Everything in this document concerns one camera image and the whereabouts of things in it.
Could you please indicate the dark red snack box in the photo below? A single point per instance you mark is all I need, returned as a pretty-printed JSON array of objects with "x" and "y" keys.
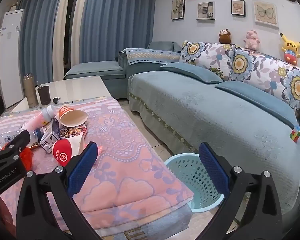
[{"x": 73, "y": 131}]

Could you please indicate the white sheer curtain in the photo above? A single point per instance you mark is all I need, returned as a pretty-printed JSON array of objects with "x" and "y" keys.
[{"x": 60, "y": 30}]

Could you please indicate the red-orange white-banded paper cup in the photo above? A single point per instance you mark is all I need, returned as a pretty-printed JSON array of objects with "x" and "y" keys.
[{"x": 63, "y": 152}]

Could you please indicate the light teal plastic basket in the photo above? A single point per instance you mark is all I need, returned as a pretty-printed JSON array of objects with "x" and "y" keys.
[{"x": 190, "y": 175}]

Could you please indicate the crown picture black frame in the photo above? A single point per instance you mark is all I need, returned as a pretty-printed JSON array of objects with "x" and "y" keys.
[{"x": 238, "y": 8}]

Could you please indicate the metal thermos flask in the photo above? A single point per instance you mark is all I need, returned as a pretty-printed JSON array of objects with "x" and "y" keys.
[{"x": 30, "y": 92}]

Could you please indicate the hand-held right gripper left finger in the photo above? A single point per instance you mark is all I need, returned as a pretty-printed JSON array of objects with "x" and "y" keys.
[{"x": 82, "y": 167}]

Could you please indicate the blue curtain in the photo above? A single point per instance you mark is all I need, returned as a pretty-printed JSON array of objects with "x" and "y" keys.
[
  {"x": 40, "y": 30},
  {"x": 115, "y": 22}
]

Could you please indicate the white blue drink carton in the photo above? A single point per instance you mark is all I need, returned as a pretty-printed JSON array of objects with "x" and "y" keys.
[{"x": 50, "y": 137}]

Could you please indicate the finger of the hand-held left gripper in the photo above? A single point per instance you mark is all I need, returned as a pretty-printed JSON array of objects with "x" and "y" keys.
[{"x": 20, "y": 141}]

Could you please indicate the floral sofa backrest cover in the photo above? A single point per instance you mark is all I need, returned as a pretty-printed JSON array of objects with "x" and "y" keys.
[{"x": 252, "y": 67}]

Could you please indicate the teal fabric sofa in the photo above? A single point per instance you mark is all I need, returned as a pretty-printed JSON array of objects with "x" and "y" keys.
[{"x": 190, "y": 102}]

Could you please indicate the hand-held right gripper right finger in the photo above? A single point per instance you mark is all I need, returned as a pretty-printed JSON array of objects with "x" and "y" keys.
[{"x": 212, "y": 170}]

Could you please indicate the brown monkey plush toy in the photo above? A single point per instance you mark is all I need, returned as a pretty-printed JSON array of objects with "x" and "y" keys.
[{"x": 225, "y": 36}]

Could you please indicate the pink bottle white cap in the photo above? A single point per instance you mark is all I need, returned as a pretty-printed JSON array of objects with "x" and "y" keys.
[{"x": 38, "y": 120}]

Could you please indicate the dark brown cup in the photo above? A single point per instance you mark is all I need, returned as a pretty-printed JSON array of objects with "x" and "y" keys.
[{"x": 44, "y": 95}]

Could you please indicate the yellow plush toy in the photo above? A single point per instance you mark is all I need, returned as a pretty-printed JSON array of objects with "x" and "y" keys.
[{"x": 290, "y": 47}]

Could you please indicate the white framed collage picture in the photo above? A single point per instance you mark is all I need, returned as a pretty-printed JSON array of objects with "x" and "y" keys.
[{"x": 205, "y": 10}]

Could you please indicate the black key bunch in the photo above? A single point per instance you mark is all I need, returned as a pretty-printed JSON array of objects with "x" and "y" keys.
[{"x": 56, "y": 100}]

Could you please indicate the tall black picture frame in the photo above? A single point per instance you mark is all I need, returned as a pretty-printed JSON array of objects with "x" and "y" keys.
[{"x": 178, "y": 8}]

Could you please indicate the blue patterned armrest cover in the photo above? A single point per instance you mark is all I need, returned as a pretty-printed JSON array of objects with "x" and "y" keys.
[{"x": 150, "y": 56}]

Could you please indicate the pink floral blanket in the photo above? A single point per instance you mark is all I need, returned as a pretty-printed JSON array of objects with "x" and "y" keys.
[{"x": 130, "y": 155}]

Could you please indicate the clear plastic bottle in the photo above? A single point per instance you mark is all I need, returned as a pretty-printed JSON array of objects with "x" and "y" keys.
[{"x": 36, "y": 136}]

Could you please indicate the colourful puzzle cube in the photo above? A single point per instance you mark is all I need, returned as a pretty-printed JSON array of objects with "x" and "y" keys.
[{"x": 295, "y": 135}]

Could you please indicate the blue flat cushion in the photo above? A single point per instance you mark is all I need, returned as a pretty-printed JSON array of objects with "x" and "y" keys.
[
  {"x": 260, "y": 97},
  {"x": 190, "y": 72}
]

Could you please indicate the red crumpled wrapper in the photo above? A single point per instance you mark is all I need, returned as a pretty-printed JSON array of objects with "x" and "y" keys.
[{"x": 27, "y": 158}]

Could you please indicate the butterfly wall picture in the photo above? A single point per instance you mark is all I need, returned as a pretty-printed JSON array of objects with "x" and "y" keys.
[{"x": 265, "y": 13}]

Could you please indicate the white refrigerator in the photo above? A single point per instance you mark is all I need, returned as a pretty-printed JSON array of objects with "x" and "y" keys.
[{"x": 11, "y": 60}]

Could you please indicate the pink plush toy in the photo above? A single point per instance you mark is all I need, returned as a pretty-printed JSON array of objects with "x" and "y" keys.
[{"x": 252, "y": 40}]

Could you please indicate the orange paper cup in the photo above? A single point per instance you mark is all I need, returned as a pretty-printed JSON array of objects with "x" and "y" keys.
[{"x": 73, "y": 117}]

